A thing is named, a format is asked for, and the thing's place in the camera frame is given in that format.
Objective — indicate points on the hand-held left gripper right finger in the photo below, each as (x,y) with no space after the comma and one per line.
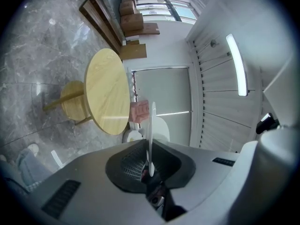
(211,172)

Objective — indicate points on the white round plate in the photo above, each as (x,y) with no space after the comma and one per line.
(152,130)

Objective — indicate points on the person's left white shoe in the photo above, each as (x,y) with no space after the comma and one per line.
(33,149)

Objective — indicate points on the person's legs in blue jeans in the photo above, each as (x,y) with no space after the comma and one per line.
(32,170)

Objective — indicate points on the round ceiling fixture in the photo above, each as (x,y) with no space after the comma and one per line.
(213,43)

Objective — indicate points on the window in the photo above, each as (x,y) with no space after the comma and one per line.
(182,13)

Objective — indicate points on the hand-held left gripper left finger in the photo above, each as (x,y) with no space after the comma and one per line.
(89,172)

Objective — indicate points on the flat cardboard sheet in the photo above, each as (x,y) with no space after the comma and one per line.
(150,29)

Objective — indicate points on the dark wooden boards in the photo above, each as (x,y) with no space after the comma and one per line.
(100,20)

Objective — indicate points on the pale food block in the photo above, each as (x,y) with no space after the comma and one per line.
(162,129)

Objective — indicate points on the round wooden table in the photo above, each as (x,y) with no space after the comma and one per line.
(107,90)

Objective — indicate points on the cardboard box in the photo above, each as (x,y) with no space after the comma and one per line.
(127,7)
(131,22)

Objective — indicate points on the cardboard boxes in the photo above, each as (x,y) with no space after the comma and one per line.
(133,51)

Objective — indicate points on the long ceiling light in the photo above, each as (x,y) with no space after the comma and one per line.
(236,64)

